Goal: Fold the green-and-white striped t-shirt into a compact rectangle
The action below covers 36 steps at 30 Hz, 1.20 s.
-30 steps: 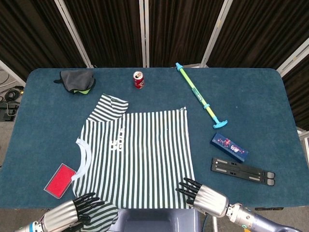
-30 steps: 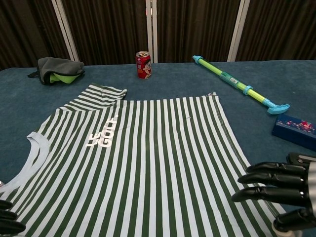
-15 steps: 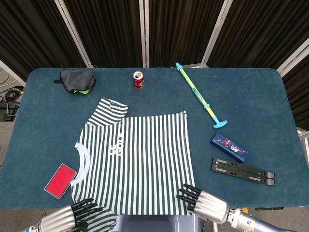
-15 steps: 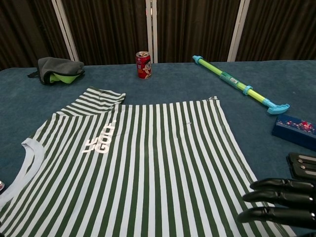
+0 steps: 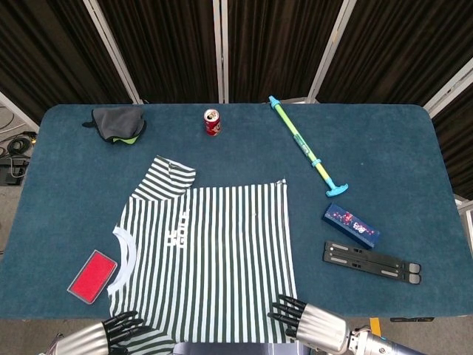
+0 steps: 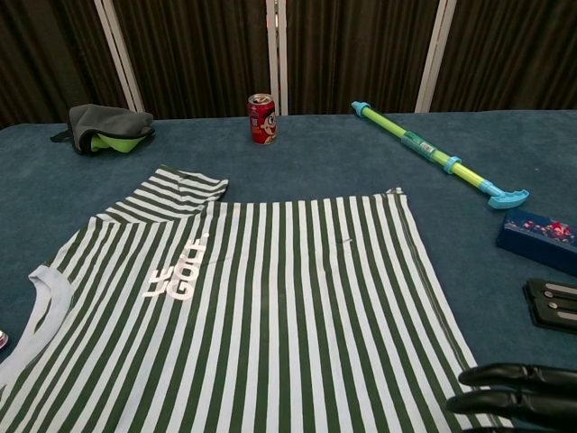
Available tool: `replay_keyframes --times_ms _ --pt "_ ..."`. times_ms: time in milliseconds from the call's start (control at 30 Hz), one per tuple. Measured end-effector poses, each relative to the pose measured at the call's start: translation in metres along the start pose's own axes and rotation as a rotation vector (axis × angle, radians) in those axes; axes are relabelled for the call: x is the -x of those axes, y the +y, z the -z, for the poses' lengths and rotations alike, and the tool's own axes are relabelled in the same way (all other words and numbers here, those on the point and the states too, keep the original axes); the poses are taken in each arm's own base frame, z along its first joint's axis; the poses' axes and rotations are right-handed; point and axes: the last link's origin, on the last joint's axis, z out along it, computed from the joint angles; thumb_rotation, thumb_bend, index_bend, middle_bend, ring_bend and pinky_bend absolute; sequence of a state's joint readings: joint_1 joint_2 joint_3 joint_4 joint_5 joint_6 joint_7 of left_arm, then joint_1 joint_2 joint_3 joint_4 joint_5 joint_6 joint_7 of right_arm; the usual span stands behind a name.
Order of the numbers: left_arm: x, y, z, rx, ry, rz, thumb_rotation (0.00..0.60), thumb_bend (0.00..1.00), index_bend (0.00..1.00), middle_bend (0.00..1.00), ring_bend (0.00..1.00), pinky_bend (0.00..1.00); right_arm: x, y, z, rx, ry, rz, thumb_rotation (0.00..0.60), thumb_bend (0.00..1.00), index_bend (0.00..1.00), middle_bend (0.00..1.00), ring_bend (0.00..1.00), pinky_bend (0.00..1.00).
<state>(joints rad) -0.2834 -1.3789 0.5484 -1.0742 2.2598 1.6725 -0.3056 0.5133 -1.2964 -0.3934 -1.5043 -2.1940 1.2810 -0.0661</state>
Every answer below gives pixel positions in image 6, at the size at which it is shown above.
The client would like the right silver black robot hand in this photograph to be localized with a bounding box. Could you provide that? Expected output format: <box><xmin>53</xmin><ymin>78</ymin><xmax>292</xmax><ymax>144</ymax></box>
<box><xmin>445</xmin><ymin>363</ymin><xmax>577</xmax><ymax>433</ymax></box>

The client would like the green white striped T-shirt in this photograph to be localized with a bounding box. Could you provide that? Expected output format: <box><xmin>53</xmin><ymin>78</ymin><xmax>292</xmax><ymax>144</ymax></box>
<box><xmin>0</xmin><ymin>164</ymin><xmax>513</xmax><ymax>433</ymax></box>

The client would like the black folding stand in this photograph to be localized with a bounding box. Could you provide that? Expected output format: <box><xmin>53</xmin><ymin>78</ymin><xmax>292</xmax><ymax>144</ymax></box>
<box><xmin>522</xmin><ymin>278</ymin><xmax>577</xmax><ymax>335</ymax></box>

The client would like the dark blue printed box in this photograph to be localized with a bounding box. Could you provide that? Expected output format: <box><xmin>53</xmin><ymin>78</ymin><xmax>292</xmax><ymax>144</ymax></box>
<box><xmin>496</xmin><ymin>207</ymin><xmax>577</xmax><ymax>277</ymax></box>

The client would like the teal yellow toy stick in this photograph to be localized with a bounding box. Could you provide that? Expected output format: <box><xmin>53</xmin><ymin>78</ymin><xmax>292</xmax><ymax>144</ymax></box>
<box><xmin>351</xmin><ymin>100</ymin><xmax>531</xmax><ymax>212</ymax></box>

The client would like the white framed dark partition panel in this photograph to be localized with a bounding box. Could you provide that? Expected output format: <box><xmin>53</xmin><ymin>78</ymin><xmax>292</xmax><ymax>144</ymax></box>
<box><xmin>0</xmin><ymin>0</ymin><xmax>139</xmax><ymax>130</ymax></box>
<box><xmin>278</xmin><ymin>0</ymin><xmax>452</xmax><ymax>117</ymax></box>
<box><xmin>421</xmin><ymin>0</ymin><xmax>577</xmax><ymax>114</ymax></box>
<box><xmin>102</xmin><ymin>0</ymin><xmax>280</xmax><ymax>122</ymax></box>

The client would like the red soda can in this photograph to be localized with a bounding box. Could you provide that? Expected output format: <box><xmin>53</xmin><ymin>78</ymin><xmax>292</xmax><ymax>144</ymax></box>
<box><xmin>246</xmin><ymin>93</ymin><xmax>279</xmax><ymax>145</ymax></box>

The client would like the grey cloth with green lining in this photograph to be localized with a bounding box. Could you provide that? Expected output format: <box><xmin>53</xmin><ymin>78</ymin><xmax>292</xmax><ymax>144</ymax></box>
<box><xmin>49</xmin><ymin>103</ymin><xmax>157</xmax><ymax>157</ymax></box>

